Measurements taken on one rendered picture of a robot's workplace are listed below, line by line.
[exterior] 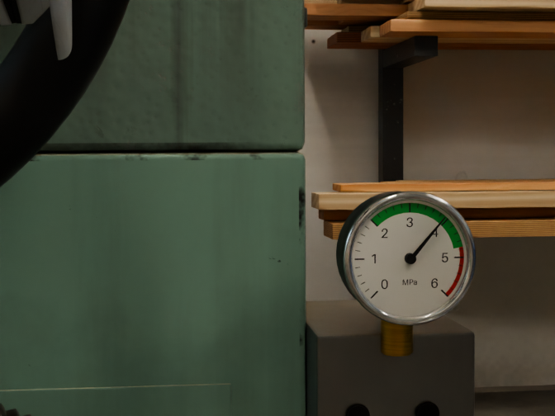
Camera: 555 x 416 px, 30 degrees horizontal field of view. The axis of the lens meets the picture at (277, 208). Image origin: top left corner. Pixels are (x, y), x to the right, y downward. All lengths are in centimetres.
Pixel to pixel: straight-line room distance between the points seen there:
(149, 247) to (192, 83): 9
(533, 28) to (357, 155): 68
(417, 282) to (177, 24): 18
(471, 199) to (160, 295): 208
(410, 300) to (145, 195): 15
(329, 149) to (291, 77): 246
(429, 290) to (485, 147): 262
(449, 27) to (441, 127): 56
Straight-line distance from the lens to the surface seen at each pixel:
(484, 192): 260
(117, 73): 54
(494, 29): 261
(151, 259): 54
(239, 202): 54
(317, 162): 299
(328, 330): 53
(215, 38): 54
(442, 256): 49
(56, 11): 23
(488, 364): 317
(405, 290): 49
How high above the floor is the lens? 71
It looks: 3 degrees down
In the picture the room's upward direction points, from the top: straight up
